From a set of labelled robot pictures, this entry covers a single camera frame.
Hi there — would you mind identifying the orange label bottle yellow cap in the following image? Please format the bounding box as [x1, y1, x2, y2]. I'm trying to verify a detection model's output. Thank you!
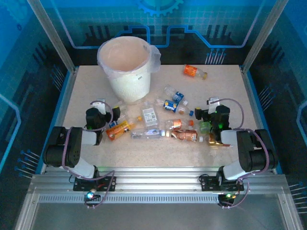
[183, 64, 208, 80]

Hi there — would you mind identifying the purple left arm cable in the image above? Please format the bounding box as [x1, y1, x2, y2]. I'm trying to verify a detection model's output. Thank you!
[61, 100, 116, 209]

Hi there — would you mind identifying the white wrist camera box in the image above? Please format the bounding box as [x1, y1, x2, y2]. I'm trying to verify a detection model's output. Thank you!
[94, 98, 107, 115]
[207, 97, 220, 113]

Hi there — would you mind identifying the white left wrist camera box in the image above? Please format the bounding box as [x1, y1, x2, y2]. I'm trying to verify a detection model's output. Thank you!
[94, 98, 107, 115]

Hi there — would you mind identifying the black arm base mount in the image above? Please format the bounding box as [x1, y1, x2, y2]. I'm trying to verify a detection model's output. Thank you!
[73, 176, 117, 192]
[200, 174, 245, 192]

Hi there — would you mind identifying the clear bottle orange label and cap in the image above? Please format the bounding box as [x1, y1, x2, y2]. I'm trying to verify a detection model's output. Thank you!
[165, 118, 195, 131]

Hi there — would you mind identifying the orange juice bottle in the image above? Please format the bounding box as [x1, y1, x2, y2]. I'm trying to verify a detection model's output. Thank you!
[105, 116, 143, 141]

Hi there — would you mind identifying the pepsi bottle blue cap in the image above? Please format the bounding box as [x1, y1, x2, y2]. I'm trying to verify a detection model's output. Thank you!
[155, 98, 195, 117]

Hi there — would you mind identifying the aluminium front rail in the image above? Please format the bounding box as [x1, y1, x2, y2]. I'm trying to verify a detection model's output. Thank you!
[28, 166, 291, 196]

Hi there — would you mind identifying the brown drink bottle white cap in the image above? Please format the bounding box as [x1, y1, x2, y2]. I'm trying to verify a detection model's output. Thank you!
[166, 129, 204, 142]

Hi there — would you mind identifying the green plastic bottle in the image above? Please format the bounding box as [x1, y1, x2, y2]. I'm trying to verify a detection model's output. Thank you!
[198, 121, 213, 134]

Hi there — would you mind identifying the black connector with lights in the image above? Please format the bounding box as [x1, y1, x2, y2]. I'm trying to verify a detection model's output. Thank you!
[219, 191, 237, 202]
[83, 189, 101, 202]

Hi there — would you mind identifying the clear plastic bin liner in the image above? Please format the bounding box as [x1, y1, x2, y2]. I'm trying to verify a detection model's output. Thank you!
[97, 38, 161, 78]

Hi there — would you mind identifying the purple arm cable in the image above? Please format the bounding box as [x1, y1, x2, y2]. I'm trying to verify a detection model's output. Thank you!
[61, 100, 116, 209]
[214, 98, 269, 209]

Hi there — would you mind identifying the aluminium side rail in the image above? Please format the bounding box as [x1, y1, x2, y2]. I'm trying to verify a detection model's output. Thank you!
[239, 66, 278, 174]
[39, 67, 80, 174]

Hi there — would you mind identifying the clear square bottle white label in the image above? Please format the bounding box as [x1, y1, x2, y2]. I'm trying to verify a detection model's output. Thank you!
[140, 101, 160, 127]

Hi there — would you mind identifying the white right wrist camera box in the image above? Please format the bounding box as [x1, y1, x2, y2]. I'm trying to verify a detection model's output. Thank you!
[207, 97, 220, 113]

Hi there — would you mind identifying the aluminium frame post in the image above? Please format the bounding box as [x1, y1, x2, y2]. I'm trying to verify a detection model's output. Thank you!
[26, 0, 79, 74]
[241, 0, 290, 74]

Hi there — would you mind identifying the slotted grey cable duct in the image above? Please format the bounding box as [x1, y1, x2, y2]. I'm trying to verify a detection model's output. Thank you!
[37, 193, 224, 205]

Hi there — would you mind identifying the gold brown plastic bottle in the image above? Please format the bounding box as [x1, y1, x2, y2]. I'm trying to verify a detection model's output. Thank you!
[207, 133, 233, 147]

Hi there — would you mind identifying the clear bottle blue label white cap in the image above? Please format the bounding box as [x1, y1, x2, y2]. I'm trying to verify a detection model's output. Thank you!
[107, 114, 128, 129]

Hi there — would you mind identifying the white plastic bin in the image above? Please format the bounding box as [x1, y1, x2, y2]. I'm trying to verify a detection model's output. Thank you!
[97, 38, 153, 105]

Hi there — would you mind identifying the clear bottle pale blue cap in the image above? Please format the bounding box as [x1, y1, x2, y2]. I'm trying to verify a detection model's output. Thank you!
[130, 128, 166, 140]

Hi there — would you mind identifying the grey metal base panel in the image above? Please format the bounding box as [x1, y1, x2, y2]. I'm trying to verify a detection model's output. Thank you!
[15, 202, 297, 230]

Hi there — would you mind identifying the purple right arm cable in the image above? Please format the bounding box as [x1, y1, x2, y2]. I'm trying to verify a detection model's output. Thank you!
[214, 98, 269, 209]

